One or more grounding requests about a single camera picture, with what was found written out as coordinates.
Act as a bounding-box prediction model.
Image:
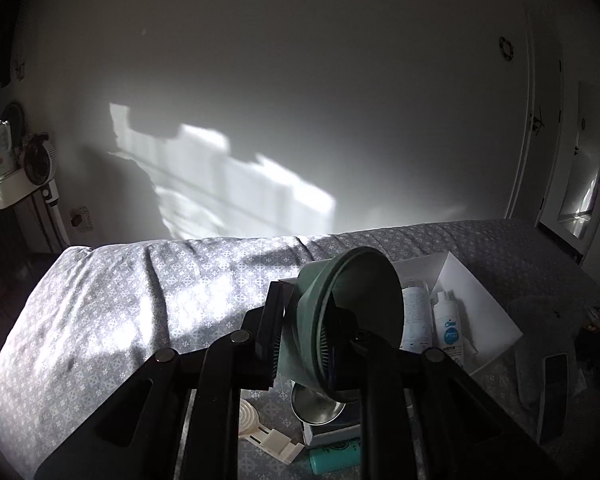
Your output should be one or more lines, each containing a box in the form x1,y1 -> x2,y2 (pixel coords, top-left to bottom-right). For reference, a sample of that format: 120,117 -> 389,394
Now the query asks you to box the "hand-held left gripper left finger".
32,281 -> 293,480

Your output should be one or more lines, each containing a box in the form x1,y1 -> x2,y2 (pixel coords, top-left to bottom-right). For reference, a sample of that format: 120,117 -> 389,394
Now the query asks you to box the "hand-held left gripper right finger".
322,295 -> 563,480

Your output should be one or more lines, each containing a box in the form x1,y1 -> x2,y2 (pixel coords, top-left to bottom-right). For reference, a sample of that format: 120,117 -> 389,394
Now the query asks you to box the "green collapsible silicone cup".
282,246 -> 406,403

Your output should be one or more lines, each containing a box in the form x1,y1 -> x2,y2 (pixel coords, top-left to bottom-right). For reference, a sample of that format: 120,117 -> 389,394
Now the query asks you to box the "white cardboard box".
280,251 -> 525,377

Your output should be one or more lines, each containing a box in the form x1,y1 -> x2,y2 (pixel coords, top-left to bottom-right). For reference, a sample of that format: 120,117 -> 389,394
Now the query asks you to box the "steel bowl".
290,382 -> 347,426

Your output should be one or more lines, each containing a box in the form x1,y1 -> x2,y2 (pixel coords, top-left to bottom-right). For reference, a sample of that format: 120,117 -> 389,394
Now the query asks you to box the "pale blue kitchen scale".
300,410 -> 363,448

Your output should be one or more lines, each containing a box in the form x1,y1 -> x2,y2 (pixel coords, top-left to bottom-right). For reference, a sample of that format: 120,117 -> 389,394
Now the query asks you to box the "white tube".
400,282 -> 433,353

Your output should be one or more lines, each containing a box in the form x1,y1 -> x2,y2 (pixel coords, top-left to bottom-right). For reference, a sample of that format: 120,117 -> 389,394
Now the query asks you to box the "cream plastic strainer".
237,398 -> 305,463

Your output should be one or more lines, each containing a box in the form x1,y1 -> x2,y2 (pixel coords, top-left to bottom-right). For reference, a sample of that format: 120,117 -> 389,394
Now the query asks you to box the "teal bottle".
308,440 -> 363,475

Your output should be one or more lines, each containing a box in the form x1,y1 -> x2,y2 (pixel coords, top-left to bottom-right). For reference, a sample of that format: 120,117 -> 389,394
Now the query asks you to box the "white bottle with blue label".
431,290 -> 468,368

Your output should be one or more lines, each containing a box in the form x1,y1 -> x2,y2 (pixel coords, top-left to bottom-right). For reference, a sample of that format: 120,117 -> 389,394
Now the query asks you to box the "grey patterned bedspread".
0,217 -> 600,480

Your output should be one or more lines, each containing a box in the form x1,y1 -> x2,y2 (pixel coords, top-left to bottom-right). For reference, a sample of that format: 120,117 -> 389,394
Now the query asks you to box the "grey plush throw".
502,295 -> 600,411

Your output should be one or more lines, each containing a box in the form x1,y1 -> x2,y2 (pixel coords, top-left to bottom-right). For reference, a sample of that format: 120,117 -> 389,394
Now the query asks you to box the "small round fan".
22,132 -> 71,248

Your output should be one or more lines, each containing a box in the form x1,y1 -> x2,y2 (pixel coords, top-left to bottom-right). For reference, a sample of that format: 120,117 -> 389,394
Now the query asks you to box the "white door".
505,10 -> 600,266

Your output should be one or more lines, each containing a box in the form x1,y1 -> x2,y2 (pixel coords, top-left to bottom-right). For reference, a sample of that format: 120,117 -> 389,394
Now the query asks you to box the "white bottle on shelf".
0,120 -> 16,181

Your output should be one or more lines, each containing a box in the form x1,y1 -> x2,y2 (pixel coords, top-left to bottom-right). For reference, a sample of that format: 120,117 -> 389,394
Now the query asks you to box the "wall power socket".
69,204 -> 93,233

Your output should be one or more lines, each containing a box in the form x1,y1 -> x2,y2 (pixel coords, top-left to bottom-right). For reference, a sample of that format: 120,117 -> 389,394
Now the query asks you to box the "white wall shelf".
0,167 -> 31,216

